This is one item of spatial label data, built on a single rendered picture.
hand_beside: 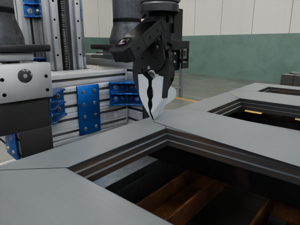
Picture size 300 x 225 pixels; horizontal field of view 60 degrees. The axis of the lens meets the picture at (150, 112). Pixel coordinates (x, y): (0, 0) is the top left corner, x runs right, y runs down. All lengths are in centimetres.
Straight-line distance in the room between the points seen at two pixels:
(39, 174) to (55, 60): 63
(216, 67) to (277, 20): 220
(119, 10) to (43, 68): 47
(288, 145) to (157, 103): 26
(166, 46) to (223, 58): 822
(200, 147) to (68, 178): 28
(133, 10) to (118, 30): 9
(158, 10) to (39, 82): 38
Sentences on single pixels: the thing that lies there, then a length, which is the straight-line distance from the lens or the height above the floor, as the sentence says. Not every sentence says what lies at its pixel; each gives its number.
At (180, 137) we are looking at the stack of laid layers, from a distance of 59.
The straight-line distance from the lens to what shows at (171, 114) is 72.
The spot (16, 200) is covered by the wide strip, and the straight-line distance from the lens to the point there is 38.
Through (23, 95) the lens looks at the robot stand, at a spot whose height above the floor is 92.
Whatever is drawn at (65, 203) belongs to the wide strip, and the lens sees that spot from 35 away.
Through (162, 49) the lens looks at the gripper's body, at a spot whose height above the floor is 103.
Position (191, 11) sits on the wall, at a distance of 944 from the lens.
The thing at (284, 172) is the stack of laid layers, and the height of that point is 83.
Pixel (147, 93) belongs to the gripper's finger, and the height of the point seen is 95.
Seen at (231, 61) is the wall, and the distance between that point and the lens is 855.
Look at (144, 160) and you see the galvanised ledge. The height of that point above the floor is 68.
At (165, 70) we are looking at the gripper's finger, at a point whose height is 99.
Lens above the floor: 104
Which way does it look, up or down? 15 degrees down
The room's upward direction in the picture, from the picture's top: straight up
